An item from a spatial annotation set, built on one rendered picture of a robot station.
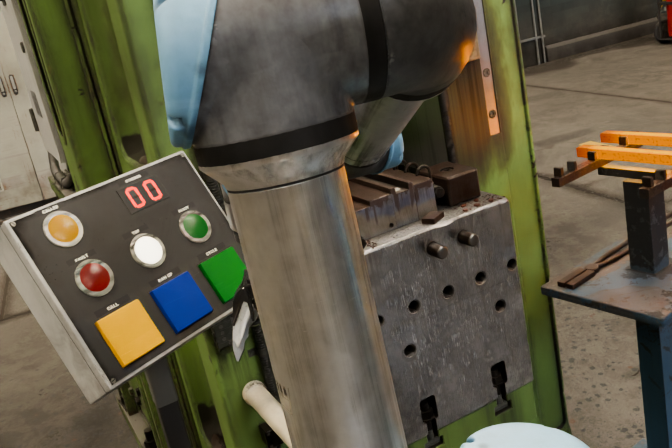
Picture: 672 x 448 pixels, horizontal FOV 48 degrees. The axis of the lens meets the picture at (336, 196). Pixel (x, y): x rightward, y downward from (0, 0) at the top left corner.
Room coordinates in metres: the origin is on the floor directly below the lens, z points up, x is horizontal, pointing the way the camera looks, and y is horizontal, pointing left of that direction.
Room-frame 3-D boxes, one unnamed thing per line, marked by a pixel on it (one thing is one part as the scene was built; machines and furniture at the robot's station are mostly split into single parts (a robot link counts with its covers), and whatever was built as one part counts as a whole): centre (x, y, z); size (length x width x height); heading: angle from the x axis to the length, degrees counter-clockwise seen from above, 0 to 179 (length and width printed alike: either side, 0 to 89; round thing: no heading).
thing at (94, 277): (1.04, 0.37, 1.09); 0.05 x 0.03 x 0.04; 115
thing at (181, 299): (1.08, 0.27, 1.01); 0.07 x 0.05 x 0.07; 140
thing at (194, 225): (1.19, 0.24, 1.09); 0.05 x 0.03 x 0.04; 115
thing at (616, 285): (1.55, -0.66, 0.67); 0.40 x 0.30 x 0.02; 124
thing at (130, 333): (1.01, 0.33, 1.01); 0.07 x 0.05 x 0.07; 140
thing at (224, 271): (1.16, 0.20, 1.01); 0.07 x 0.05 x 0.07; 140
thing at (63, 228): (1.07, 0.40, 1.16); 0.05 x 0.03 x 0.04; 115
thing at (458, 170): (1.60, -0.25, 0.95); 0.12 x 0.08 x 0.06; 25
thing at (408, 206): (1.67, -0.03, 0.96); 0.42 x 0.20 x 0.09; 25
